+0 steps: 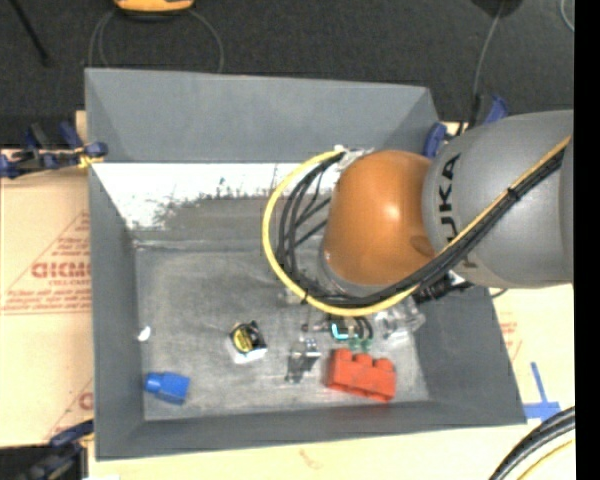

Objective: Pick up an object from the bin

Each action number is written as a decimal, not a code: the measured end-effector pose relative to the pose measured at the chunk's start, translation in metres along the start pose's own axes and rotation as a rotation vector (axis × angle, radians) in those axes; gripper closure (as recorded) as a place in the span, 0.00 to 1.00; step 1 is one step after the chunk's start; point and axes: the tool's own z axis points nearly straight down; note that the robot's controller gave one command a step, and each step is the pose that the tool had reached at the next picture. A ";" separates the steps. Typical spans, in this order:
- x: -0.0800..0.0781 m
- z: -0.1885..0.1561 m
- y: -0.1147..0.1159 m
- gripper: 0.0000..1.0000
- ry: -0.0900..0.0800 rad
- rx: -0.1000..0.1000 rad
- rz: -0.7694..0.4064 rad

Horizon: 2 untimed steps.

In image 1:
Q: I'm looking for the blue toy brick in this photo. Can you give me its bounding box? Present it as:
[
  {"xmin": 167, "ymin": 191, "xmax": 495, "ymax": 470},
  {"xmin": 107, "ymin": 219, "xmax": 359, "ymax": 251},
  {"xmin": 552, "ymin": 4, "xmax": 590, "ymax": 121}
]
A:
[{"xmin": 143, "ymin": 371, "xmax": 192, "ymax": 406}]

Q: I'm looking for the black and yellow tape measure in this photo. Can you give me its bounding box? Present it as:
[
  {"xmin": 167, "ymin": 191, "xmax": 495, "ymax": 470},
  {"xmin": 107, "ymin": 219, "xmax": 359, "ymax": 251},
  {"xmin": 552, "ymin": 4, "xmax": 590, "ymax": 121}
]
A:
[{"xmin": 227, "ymin": 319, "xmax": 270, "ymax": 366}]

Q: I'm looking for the black cylinder on white bracket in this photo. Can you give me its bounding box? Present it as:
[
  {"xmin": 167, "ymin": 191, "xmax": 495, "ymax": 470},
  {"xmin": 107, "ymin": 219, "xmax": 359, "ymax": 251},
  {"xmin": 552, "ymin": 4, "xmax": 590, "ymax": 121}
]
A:
[{"xmin": 377, "ymin": 275, "xmax": 471, "ymax": 340}]

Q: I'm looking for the grey metal bin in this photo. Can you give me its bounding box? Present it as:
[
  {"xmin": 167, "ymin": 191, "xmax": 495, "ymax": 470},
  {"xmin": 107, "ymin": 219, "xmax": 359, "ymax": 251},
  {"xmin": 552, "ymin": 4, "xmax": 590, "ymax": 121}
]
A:
[{"xmin": 83, "ymin": 67, "xmax": 527, "ymax": 462}]

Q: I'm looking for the red toy brick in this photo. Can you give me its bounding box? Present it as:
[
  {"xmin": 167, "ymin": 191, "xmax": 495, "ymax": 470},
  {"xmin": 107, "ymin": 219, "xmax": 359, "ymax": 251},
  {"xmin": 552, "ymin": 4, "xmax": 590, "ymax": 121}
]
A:
[{"xmin": 323, "ymin": 348, "xmax": 398, "ymax": 404}]

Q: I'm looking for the brown cardboard board red print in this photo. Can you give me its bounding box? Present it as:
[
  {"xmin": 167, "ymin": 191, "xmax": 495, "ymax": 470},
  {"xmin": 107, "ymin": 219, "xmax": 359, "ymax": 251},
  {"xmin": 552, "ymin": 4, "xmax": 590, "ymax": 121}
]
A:
[{"xmin": 0, "ymin": 109, "xmax": 97, "ymax": 450}]

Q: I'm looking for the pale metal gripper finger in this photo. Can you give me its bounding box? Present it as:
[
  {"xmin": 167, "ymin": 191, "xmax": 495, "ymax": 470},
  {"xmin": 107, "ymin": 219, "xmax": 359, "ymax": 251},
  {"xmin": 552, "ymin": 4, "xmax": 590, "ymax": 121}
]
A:
[
  {"xmin": 285, "ymin": 340, "xmax": 307, "ymax": 385},
  {"xmin": 302, "ymin": 337, "xmax": 323, "ymax": 375}
]

